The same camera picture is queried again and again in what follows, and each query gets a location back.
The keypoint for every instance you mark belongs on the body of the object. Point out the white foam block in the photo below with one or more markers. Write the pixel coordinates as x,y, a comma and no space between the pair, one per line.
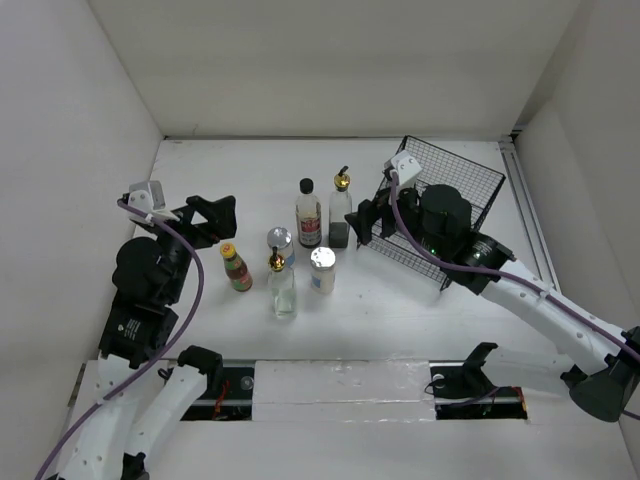
381,391

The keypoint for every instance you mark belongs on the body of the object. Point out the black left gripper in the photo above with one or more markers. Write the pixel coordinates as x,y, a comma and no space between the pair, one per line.
223,209

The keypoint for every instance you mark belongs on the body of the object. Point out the silver lid white jar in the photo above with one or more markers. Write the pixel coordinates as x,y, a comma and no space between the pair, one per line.
323,261

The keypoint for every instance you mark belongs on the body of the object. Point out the dark oil bottle gold spout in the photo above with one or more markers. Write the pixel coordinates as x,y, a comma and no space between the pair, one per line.
340,205

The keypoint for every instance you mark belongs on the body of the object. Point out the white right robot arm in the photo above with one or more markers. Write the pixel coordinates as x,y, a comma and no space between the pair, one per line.
598,363

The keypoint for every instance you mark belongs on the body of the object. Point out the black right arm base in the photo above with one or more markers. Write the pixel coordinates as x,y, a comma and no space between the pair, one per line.
461,390

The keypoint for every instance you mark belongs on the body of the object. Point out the silver lid jar blue label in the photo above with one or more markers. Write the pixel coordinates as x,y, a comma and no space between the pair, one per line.
281,239

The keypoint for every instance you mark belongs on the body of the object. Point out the aluminium rail right side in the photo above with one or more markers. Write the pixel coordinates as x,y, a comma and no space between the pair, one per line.
527,212

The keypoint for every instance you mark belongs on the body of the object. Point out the red sauce bottle yellow cap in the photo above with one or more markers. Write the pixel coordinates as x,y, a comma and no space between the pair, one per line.
235,268

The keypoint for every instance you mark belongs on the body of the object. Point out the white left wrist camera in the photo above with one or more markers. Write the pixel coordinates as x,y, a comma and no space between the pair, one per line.
147,196

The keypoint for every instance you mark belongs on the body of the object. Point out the black wire basket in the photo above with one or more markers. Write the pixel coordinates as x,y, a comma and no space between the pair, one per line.
456,195

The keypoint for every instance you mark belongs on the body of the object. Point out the black cap vinegar bottle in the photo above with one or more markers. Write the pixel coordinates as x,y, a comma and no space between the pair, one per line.
308,215

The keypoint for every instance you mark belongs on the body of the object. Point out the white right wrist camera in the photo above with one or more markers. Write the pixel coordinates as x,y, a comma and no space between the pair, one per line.
406,168

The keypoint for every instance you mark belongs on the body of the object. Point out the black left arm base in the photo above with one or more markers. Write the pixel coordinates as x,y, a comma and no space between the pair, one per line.
229,389

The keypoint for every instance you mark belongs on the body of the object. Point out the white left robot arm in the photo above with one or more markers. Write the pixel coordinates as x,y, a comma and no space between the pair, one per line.
122,432

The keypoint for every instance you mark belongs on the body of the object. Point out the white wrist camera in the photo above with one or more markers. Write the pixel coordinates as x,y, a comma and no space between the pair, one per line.
406,168
147,196

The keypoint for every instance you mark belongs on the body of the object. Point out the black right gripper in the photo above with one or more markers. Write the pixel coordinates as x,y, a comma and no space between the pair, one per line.
362,220

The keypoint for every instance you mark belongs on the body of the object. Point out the clear oil bottle gold spout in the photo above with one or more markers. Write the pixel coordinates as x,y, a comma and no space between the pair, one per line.
281,281

